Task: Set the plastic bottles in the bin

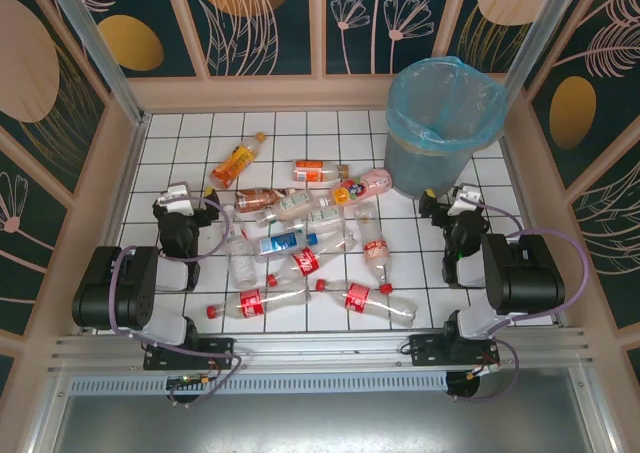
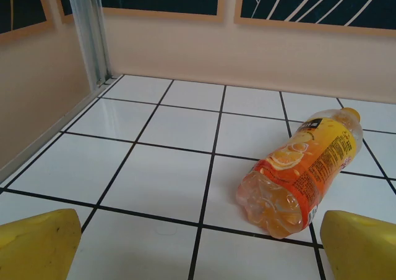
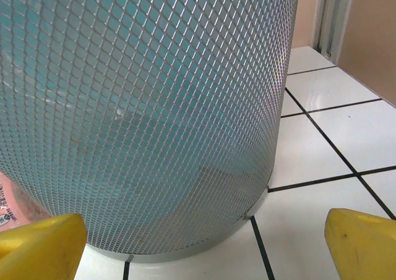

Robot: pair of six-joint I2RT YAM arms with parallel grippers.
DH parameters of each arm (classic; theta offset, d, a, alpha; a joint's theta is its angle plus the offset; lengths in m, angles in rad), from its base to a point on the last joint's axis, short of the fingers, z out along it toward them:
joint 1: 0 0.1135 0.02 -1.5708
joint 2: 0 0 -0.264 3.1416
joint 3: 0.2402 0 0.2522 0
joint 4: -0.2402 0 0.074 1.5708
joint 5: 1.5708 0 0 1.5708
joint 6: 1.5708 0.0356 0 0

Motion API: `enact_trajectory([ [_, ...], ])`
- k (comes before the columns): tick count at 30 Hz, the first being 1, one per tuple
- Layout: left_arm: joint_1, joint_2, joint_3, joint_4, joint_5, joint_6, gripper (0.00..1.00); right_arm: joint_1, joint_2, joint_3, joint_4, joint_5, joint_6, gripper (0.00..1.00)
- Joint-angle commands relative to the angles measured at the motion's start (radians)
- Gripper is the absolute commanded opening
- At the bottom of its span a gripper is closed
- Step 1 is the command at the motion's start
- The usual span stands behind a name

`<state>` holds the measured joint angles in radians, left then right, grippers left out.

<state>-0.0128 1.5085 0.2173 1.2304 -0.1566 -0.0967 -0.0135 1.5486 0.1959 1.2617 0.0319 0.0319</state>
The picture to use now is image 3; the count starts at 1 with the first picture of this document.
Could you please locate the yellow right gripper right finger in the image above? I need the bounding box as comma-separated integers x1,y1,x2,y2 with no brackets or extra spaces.
324,208,396,280

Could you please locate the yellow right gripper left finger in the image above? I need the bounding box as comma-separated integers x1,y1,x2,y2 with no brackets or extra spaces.
0,213,87,280

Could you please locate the pink peach drink bottle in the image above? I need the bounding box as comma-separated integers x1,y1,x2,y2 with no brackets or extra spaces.
0,172,54,233

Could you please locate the blue plastic bin liner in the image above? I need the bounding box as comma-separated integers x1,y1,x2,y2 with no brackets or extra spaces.
0,0,298,231

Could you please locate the silver wire mesh bin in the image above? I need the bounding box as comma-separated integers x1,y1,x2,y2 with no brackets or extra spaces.
0,0,303,264

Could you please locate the aluminium frame post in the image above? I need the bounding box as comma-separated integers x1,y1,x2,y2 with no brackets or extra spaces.
315,0,355,58

